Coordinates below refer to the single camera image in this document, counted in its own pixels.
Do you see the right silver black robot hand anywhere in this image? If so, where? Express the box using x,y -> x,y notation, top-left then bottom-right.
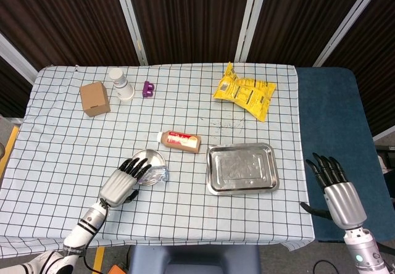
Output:
299,152 -> 368,231

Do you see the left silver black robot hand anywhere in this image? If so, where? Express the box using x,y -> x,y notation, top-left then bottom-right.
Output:
99,157 -> 152,209

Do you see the brown sauce bottle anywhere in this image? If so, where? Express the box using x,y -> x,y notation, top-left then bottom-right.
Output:
157,130 -> 202,154

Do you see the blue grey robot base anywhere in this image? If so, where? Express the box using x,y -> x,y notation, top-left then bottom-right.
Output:
128,244 -> 262,274

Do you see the round steel plate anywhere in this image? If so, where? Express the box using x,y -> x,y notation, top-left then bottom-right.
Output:
131,149 -> 167,188

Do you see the white checkered tablecloth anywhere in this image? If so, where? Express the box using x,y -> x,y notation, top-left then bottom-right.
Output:
0,63 -> 315,259

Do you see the orange object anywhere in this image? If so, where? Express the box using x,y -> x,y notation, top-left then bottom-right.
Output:
106,264 -> 130,274

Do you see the brown cardboard box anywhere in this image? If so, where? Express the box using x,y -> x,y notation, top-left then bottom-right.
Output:
80,81 -> 111,118

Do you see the white paper cup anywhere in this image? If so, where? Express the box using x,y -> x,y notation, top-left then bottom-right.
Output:
108,67 -> 136,102

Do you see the purple plastic block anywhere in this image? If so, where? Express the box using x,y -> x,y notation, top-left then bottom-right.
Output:
142,81 -> 156,98

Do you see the rectangular steel tray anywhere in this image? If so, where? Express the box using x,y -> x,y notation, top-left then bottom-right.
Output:
206,143 -> 280,196

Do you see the yellow snack bag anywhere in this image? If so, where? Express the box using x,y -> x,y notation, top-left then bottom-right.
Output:
212,61 -> 277,123

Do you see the brown partition with white frames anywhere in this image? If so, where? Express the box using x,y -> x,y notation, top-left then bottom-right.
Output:
0,0 -> 395,142

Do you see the black floor cable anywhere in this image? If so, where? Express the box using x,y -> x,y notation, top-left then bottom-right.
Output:
313,259 -> 344,274

